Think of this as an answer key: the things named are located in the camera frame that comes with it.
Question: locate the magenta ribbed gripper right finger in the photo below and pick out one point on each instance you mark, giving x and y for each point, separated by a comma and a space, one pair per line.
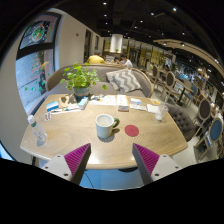
152, 166

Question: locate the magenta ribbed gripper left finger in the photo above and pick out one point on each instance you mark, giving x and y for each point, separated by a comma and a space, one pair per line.
71, 166

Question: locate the clear plastic water bottle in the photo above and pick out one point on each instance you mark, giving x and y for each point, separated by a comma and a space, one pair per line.
37, 130

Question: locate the red round coaster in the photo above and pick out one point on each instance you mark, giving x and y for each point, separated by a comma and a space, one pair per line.
131, 130

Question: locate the salt and pepper shakers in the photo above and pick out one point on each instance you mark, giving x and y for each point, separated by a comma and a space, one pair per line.
47, 116

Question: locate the grey tufted chair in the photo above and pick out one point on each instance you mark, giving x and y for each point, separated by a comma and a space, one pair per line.
183, 121

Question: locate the clear plastic cup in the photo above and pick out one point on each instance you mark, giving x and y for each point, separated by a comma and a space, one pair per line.
162, 109

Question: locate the light blue tissue box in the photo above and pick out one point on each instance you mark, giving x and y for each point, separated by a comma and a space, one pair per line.
83, 103

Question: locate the blue white leaflet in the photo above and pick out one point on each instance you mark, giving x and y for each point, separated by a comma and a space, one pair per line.
137, 104

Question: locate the small brown card box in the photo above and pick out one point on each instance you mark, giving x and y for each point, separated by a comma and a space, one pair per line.
122, 108

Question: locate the white menu card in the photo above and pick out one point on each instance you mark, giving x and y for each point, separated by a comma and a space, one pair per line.
122, 100

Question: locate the blue backed wooden chair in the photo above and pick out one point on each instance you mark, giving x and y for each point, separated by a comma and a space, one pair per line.
211, 136

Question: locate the grey curved sofa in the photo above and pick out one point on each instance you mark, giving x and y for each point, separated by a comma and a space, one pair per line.
103, 86

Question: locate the green potted plant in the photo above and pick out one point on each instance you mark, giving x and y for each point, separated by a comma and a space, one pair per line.
79, 78

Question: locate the grey chevron pillow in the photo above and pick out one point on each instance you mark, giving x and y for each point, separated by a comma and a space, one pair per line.
123, 80

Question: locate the person in white shirt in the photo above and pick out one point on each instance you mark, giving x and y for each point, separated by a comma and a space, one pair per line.
125, 61

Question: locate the person in yellow shirt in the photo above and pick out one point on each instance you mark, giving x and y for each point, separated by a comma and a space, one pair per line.
96, 58

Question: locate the white cylindrical pendant lamp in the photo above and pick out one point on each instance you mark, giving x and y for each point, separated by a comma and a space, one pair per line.
116, 43

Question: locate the food poster on window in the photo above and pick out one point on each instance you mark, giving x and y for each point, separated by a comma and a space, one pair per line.
41, 30

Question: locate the white mug green handle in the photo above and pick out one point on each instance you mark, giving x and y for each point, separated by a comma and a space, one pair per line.
105, 123

